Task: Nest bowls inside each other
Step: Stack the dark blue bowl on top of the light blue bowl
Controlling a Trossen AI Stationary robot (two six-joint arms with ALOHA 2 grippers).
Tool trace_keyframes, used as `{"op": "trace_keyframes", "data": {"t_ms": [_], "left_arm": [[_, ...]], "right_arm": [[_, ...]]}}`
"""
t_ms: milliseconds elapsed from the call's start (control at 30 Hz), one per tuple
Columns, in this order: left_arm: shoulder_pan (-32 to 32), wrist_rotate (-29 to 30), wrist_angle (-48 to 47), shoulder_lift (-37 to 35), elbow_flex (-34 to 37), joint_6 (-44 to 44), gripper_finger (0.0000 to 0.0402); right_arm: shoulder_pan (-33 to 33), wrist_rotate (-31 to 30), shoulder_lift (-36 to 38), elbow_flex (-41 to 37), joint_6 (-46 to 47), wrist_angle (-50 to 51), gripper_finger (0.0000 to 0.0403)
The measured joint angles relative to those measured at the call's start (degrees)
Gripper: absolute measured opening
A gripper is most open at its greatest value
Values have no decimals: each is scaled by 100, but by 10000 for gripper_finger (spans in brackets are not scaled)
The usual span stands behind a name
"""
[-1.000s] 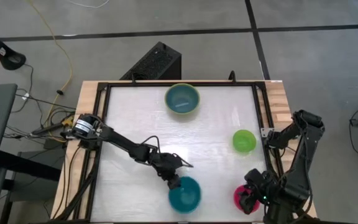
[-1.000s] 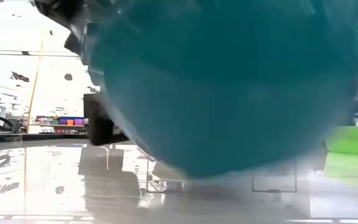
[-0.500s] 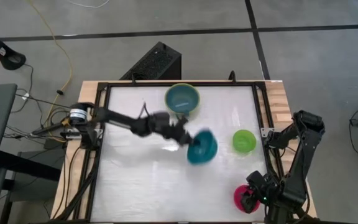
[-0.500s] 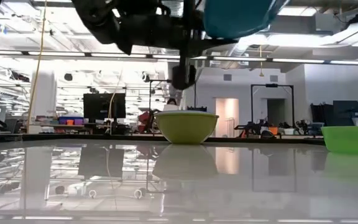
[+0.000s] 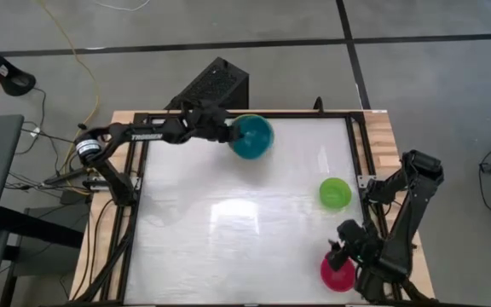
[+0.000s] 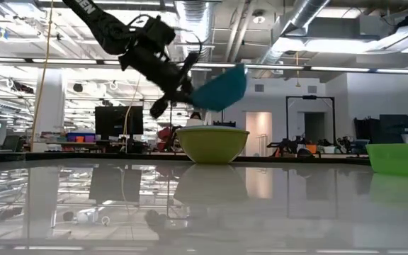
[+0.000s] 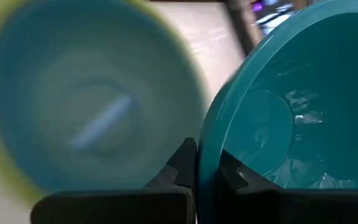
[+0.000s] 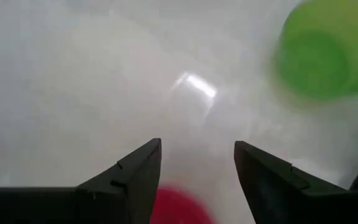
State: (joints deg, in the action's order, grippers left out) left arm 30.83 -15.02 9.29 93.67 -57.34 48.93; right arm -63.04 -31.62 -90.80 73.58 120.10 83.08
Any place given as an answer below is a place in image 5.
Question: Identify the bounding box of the white cable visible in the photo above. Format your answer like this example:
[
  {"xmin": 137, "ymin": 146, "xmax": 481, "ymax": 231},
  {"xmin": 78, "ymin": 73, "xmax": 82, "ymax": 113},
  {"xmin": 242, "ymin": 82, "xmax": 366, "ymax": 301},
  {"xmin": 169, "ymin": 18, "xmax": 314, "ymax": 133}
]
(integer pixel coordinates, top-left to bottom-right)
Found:
[{"xmin": 93, "ymin": 0, "xmax": 152, "ymax": 13}]

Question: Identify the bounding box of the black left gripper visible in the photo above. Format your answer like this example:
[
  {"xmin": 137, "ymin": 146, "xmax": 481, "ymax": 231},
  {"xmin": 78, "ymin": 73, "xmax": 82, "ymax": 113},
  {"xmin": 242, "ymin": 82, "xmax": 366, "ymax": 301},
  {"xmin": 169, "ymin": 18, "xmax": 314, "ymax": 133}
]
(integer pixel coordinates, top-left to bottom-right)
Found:
[{"xmin": 180, "ymin": 101, "xmax": 246, "ymax": 146}]

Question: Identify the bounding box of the black cable bundle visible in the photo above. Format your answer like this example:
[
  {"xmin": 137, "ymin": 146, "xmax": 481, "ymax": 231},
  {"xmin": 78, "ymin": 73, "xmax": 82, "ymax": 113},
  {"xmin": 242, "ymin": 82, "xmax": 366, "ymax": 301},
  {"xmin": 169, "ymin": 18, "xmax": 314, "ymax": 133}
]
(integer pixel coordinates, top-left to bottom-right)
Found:
[{"xmin": 3, "ymin": 86, "xmax": 91, "ymax": 194}]

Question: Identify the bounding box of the black perforated metal shelf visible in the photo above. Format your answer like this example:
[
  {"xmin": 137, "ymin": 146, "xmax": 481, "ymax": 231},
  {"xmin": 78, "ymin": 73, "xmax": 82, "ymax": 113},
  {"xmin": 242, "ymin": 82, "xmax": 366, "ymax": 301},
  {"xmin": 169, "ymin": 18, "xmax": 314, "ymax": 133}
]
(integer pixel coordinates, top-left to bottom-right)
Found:
[{"xmin": 164, "ymin": 55, "xmax": 251, "ymax": 112}]

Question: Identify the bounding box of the white table mat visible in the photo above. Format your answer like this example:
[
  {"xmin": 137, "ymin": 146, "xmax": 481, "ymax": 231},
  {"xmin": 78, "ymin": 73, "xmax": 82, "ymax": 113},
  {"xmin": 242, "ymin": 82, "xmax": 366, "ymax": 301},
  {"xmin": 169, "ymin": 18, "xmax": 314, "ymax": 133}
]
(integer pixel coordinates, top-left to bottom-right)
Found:
[{"xmin": 123, "ymin": 118, "xmax": 367, "ymax": 305}]

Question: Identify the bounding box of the pink plastic bowl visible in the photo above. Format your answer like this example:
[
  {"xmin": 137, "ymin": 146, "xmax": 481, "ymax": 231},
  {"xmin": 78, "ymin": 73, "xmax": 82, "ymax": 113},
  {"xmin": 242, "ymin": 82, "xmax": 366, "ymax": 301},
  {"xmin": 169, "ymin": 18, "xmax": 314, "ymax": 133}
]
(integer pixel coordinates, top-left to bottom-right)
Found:
[{"xmin": 320, "ymin": 252, "xmax": 357, "ymax": 293}]

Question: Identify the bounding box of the yellow cable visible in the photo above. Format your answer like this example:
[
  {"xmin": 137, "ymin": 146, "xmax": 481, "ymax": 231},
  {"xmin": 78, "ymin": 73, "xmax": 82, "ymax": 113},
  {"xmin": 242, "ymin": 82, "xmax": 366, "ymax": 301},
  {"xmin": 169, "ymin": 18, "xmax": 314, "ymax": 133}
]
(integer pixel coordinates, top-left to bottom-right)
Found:
[{"xmin": 35, "ymin": 0, "xmax": 102, "ymax": 198}]

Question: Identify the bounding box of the green plastic bowl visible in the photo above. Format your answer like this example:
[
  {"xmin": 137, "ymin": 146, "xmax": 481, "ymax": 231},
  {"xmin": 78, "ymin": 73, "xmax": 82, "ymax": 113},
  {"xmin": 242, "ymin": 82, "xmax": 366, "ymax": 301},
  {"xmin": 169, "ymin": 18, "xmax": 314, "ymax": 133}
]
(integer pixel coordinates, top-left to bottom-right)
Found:
[{"xmin": 318, "ymin": 177, "xmax": 353, "ymax": 211}]

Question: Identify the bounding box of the black stand leg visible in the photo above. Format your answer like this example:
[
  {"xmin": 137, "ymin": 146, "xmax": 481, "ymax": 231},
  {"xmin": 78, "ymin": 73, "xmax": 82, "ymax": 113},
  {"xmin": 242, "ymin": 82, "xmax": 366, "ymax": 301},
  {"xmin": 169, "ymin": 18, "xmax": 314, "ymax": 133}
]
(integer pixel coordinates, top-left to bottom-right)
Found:
[{"xmin": 0, "ymin": 28, "xmax": 38, "ymax": 97}]

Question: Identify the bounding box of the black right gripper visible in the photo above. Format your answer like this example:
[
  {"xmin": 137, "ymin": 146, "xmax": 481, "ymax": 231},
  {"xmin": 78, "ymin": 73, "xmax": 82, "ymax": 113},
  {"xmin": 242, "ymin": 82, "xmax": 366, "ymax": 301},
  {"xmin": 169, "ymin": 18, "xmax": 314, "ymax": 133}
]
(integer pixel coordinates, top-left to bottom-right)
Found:
[{"xmin": 325, "ymin": 218, "xmax": 385, "ymax": 273}]

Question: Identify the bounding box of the teal plastic bowl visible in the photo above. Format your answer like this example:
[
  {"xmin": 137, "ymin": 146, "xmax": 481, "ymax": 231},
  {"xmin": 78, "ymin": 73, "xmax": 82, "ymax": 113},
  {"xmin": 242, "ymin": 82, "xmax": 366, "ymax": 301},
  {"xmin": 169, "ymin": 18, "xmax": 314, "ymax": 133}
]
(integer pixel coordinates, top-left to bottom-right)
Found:
[{"xmin": 228, "ymin": 113, "xmax": 275, "ymax": 161}]

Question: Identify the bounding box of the black metal table frame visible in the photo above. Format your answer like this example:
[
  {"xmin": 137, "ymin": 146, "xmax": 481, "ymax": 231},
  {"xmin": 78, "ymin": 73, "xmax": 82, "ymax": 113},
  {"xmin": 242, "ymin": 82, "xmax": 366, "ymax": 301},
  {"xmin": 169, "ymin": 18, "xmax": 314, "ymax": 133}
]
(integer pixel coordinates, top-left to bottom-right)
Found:
[{"xmin": 73, "ymin": 108, "xmax": 405, "ymax": 306}]

